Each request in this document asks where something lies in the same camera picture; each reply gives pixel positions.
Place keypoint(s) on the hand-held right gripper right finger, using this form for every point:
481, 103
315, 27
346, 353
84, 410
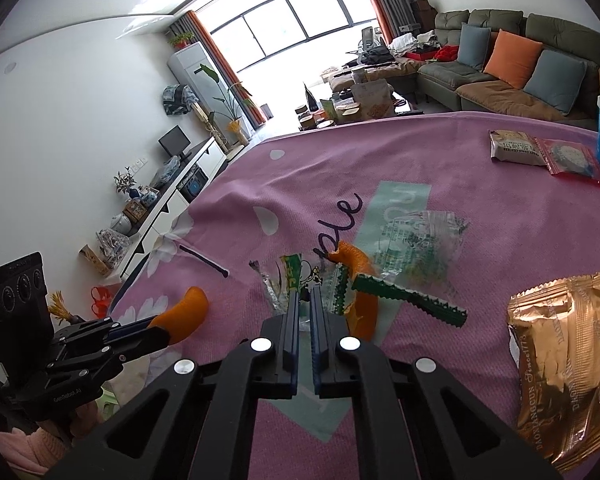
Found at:
317, 330

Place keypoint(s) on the blue white porcelain jar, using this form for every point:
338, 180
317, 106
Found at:
149, 196

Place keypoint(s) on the beige snack packet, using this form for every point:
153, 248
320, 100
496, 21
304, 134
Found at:
515, 147

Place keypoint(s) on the brown corner cabinet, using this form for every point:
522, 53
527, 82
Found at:
424, 12

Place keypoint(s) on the large window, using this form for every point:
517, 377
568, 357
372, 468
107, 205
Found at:
300, 15

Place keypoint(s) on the covered standing fan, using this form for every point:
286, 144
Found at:
179, 99

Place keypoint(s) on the dark wine bottle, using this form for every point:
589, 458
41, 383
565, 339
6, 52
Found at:
310, 100

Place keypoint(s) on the green sofa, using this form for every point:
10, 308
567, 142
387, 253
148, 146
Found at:
445, 80

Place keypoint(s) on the blue cushion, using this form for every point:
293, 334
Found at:
474, 46
555, 80

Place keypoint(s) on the pile of light clothes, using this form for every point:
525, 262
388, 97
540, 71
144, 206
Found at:
410, 40

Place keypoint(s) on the person's left hand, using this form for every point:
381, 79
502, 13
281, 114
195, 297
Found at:
86, 420

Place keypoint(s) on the green plastic stool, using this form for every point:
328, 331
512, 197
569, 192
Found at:
108, 404

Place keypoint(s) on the large leaf potted plant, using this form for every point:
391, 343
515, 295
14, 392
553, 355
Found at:
230, 100

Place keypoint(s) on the white lidded jar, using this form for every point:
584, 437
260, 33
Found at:
120, 223

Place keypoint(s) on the small green potted plant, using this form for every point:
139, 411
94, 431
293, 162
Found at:
181, 40

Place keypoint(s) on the blue vase with plant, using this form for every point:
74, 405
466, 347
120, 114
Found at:
125, 182

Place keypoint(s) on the white black tv cabinet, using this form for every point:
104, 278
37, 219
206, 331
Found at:
170, 210

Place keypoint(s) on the large gold snack bag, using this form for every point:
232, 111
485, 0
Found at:
570, 360

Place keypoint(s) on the clear green printed wrapper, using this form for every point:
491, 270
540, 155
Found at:
420, 245

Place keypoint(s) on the black monitor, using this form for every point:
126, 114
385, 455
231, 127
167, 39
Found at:
172, 141

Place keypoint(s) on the red clear snack packet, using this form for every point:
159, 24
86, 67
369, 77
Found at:
572, 160

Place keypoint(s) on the group of jars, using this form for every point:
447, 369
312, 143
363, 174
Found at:
330, 112

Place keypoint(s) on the green sawtooth wrapper strip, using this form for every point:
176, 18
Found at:
420, 302

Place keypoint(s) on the clear green yellow wrapper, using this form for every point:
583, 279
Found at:
290, 272

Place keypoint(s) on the red cloth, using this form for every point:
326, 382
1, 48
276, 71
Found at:
446, 53

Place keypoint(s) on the orange cushion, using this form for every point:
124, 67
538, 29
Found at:
512, 57

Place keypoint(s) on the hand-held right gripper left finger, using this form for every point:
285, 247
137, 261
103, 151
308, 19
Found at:
294, 330

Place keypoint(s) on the white grey chair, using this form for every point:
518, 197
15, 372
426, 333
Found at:
367, 40

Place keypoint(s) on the clear bag of items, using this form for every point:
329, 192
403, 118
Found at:
112, 247

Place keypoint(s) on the wooden picture frame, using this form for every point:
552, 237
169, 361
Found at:
135, 211

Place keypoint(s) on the brown paper bag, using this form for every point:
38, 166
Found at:
372, 100

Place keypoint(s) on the plastic wrapped bundle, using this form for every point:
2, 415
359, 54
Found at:
165, 172

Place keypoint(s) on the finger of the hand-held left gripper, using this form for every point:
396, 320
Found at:
140, 346
137, 329

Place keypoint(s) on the glass coffee table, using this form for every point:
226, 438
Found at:
405, 105

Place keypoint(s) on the person's left forearm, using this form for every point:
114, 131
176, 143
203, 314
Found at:
25, 452

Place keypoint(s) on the red plastic bag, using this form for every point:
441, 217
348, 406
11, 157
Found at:
105, 299

